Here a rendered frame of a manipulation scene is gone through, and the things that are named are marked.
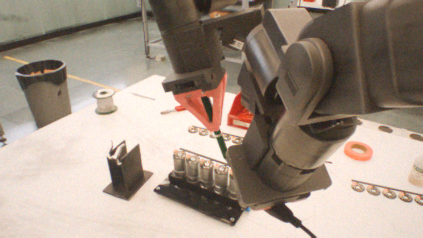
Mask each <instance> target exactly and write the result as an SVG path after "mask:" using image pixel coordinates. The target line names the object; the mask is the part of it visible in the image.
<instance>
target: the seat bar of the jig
mask: <svg viewBox="0 0 423 238"><path fill-rule="evenodd" d="M169 179H171V180H173V181H176V182H179V183H180V184H183V185H184V186H188V187H190V188H193V189H195V190H199V191H201V192H204V193H206V194H208V195H210V196H213V197H215V198H219V199H220V200H223V201H226V202H229V203H231V204H234V205H236V206H240V207H242V206H241V205H240V204H239V200H235V199H232V198H230V197H229V191H227V192H225V193H218V192H215V190H214V185H213V186H212V187H211V188H203V187H201V185H200V181H198V182H196V183H191V182H189V181H188V180H186V176H185V177H182V178H178V177H175V175H174V169H173V170H172V171H171V172H170V173H169Z"/></svg>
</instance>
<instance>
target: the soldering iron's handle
mask: <svg viewBox="0 0 423 238"><path fill-rule="evenodd" d="M264 211H265V212H266V213H268V215H269V216H272V217H273V218H276V219H278V220H280V221H281V222H283V223H288V222H289V223H290V224H292V226H295V227H296V228H299V226H297V223H302V221H301V220H300V219H298V218H297V217H295V216H294V214H293V212H292V210H291V209H289V208H288V207H287V206H286V205H285V204H282V205H279V206H272V207H271V208H268V209H265V210H264Z"/></svg>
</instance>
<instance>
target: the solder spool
mask: <svg viewBox="0 0 423 238"><path fill-rule="evenodd" d="M114 95H115V90H114V89H99V90H98V91H95V92H94V93H93V94H92V97H93V98H96V104H97V108H96V109H95V112H96V114H98V115H109V114H112V113H113V112H116V111H117V109H118V107H117V106H116V105H114V100H113V99H114V98H113V97H112V96H114Z"/></svg>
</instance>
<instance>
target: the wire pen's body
mask: <svg viewBox="0 0 423 238"><path fill-rule="evenodd" d="M201 100H202V103H203V106H204V109H205V111H206V115H208V118H209V121H210V122H213V104H212V101H211V99H210V97H209V98H208V97H201ZM222 135H223V130H220V128H219V130H218V131H213V137H215V138H216V139H217V142H218V145H219V148H220V150H221V154H222V156H223V158H224V159H226V153H227V145H226V143H225V141H224V139H223V136H222Z"/></svg>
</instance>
